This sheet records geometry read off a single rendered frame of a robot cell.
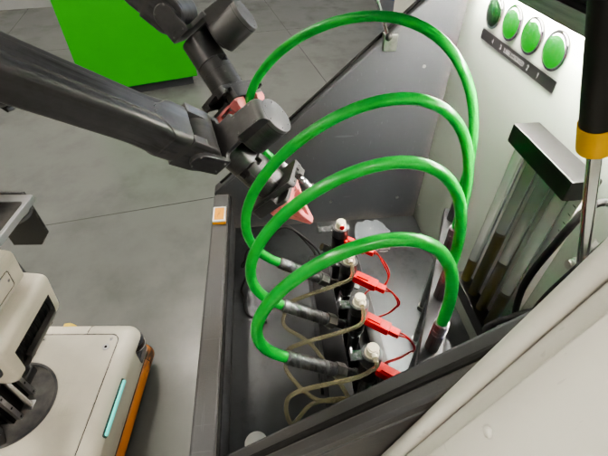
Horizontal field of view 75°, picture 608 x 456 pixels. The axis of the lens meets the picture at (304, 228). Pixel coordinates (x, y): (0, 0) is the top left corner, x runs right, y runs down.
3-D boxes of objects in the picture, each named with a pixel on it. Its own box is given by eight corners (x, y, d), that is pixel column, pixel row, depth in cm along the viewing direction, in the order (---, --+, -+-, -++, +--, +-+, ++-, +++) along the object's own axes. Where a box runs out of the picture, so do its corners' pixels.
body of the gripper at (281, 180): (298, 188, 62) (262, 156, 59) (255, 218, 67) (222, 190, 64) (303, 166, 67) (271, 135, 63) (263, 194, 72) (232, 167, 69)
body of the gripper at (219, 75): (265, 86, 71) (242, 50, 70) (225, 95, 63) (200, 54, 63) (245, 107, 75) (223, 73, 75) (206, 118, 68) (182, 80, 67)
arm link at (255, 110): (172, 118, 58) (185, 167, 55) (219, 66, 52) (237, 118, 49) (233, 138, 67) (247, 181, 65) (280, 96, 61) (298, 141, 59)
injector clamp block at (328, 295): (308, 299, 91) (308, 254, 80) (350, 296, 92) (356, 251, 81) (329, 465, 66) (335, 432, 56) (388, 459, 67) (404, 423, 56)
